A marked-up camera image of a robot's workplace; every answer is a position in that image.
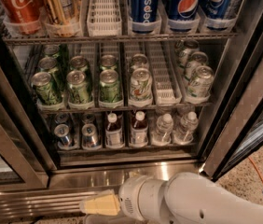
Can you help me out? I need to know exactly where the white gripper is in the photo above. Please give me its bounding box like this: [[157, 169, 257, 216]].
[[79, 175, 169, 222]]

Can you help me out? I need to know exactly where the brown drink bottle white cap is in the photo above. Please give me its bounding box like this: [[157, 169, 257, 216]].
[[105, 113, 124, 149]]

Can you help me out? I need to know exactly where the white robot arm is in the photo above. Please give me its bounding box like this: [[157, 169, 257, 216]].
[[79, 173, 263, 224]]

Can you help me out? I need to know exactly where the clear water bottle left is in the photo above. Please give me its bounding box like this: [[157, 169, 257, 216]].
[[152, 113, 173, 146]]

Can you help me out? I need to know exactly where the clear water bottle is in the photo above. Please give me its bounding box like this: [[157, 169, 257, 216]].
[[173, 111, 199, 145], [152, 113, 173, 146]]

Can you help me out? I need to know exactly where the clear water bottle right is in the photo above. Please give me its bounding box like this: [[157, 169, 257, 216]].
[[173, 111, 199, 145]]

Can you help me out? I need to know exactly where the steel fridge cabinet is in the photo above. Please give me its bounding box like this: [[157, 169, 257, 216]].
[[0, 0, 263, 222]]

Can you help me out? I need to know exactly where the open fridge glass door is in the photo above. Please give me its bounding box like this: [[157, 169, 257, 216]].
[[201, 5, 263, 180]]

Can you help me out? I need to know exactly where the silver blue can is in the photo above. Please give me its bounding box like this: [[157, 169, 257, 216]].
[[82, 123, 100, 150], [54, 113, 71, 127], [82, 113, 96, 124], [54, 124, 73, 147]]

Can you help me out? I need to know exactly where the silver blue can front left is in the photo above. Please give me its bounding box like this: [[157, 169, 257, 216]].
[[54, 124, 73, 147]]

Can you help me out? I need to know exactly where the silver blue can back left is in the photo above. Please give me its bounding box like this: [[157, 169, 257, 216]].
[[54, 113, 71, 127]]

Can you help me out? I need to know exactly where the white green can front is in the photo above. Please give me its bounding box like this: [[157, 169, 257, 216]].
[[130, 68, 152, 101]]

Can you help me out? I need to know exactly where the white green can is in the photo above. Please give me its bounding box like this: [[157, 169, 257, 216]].
[[130, 68, 152, 101], [130, 53, 149, 73]]

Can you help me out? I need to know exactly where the green can front left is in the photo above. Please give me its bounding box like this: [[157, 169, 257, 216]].
[[32, 72, 62, 105]]

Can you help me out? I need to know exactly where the empty white middle tray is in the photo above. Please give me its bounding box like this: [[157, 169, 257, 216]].
[[145, 42, 182, 105]]

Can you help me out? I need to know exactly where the empty white tray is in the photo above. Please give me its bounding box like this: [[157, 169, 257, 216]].
[[87, 0, 122, 36], [145, 42, 182, 105]]

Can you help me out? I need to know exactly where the white green can back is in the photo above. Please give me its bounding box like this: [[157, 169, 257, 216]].
[[130, 53, 149, 73]]

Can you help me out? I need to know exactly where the green can middle left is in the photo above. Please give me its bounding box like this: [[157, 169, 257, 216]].
[[38, 57, 64, 91]]

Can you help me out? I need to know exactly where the pale can right front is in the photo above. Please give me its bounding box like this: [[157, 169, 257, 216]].
[[187, 65, 214, 98]]

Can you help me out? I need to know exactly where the pale can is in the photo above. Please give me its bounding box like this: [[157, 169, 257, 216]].
[[187, 65, 214, 98], [184, 51, 208, 81], [174, 39, 200, 67]]

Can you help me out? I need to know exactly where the green can back left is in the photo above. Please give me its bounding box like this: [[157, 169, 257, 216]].
[[43, 44, 68, 65]]

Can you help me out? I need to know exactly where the pale can right middle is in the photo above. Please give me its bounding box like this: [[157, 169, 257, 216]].
[[184, 51, 208, 81]]

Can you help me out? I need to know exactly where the pale can right back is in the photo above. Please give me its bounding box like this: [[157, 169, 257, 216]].
[[174, 39, 200, 67]]

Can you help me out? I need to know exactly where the empty white top tray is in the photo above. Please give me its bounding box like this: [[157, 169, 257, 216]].
[[87, 0, 122, 36]]

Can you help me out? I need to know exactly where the gold soda can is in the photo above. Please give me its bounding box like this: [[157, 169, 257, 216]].
[[45, 0, 78, 37]]

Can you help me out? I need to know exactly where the blue Pepsi can left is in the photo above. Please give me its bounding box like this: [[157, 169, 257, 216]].
[[128, 0, 159, 34]]

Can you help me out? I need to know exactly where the blue pepsi can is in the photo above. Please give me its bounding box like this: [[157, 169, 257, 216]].
[[167, 0, 199, 32], [203, 0, 242, 31], [128, 0, 159, 34]]

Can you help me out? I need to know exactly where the red Coca-Cola can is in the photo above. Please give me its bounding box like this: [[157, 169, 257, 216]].
[[0, 0, 40, 35]]

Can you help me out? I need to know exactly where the blue Pepsi can middle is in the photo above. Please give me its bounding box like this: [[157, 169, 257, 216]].
[[167, 0, 199, 32]]

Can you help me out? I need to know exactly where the blue Pepsi can right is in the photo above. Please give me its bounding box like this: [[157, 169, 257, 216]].
[[203, 0, 242, 31]]

